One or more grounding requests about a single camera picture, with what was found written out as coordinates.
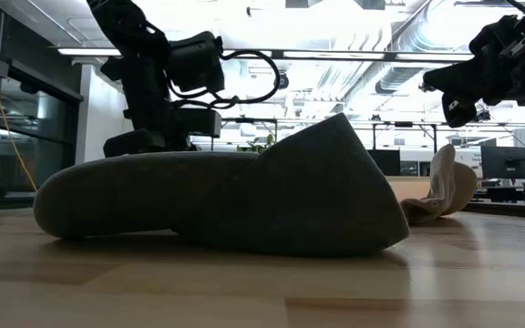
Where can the black ceiling dome camera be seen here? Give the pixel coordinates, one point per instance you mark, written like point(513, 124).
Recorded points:
point(283, 81)

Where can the long ceiling light bar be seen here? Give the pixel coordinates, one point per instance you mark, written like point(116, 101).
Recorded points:
point(335, 55)

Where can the dark background desk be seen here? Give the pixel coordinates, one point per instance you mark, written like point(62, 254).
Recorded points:
point(508, 207)

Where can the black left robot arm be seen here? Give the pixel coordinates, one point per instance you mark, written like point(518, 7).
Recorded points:
point(121, 27)

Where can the orange plastic bin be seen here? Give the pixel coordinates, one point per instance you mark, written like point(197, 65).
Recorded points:
point(410, 187)

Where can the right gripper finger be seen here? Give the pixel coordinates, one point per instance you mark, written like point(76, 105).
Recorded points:
point(459, 111)
point(463, 82)

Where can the khaki cap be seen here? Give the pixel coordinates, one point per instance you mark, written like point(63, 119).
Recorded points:
point(445, 182)
point(290, 196)

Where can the black monitor on stand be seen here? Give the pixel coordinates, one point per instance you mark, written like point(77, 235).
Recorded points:
point(506, 161)

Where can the black metal frame stand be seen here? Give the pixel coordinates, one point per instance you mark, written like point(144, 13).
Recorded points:
point(404, 124)

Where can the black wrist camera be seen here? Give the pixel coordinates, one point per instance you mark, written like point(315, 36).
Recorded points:
point(196, 61)
point(492, 36)

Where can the green plant in white pot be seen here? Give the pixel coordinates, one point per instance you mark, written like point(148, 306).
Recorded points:
point(255, 146)

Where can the silver ventilation duct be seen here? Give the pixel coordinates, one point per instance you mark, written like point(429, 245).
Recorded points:
point(394, 79)

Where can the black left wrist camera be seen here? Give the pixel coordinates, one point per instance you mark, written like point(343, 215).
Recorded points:
point(196, 61)

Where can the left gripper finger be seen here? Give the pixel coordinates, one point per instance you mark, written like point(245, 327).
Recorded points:
point(135, 143)
point(198, 123)

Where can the black ceiling spotlight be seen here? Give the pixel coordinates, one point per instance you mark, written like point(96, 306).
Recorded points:
point(482, 116)

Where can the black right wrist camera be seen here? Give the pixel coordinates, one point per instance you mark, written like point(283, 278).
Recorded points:
point(492, 36)

